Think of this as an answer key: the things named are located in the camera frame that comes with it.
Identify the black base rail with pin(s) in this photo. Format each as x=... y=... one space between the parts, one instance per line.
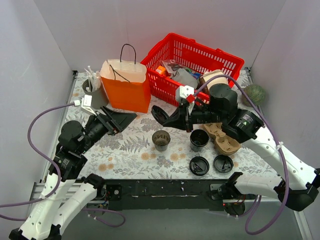
x=157 y=194

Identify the grey crumpled bag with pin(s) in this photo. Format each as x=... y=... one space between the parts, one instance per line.
x=185 y=78

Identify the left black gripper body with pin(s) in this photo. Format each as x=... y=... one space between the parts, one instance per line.
x=108 y=124

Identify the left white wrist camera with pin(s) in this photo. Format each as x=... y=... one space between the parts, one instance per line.
x=85 y=104

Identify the brown cardboard cup carrier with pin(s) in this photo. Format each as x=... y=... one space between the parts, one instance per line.
x=223 y=143

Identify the orange snack packet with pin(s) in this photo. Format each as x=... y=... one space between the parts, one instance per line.
x=161 y=70

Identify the green round melon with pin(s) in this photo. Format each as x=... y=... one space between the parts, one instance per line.
x=256 y=93

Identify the black coffee lid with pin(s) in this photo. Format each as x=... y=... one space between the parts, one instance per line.
x=159 y=114
x=199 y=166

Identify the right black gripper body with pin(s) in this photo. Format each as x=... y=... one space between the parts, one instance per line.
x=188 y=118

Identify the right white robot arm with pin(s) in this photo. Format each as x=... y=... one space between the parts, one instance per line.
x=296 y=183

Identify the floral patterned table mat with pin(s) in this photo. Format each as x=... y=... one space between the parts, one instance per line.
x=131 y=154

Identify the grey cup with straws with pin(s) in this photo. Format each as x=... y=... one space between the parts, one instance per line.
x=93 y=87

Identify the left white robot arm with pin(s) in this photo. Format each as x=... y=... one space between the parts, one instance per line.
x=50 y=216

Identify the orange paper gift bag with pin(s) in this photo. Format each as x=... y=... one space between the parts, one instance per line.
x=126 y=85

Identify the black paper coffee cup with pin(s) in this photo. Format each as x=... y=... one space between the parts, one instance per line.
x=199 y=138

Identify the red plastic shopping basket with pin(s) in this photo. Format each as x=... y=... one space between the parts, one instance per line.
x=187 y=53

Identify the beige tape roll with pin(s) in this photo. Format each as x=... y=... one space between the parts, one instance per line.
x=207 y=76

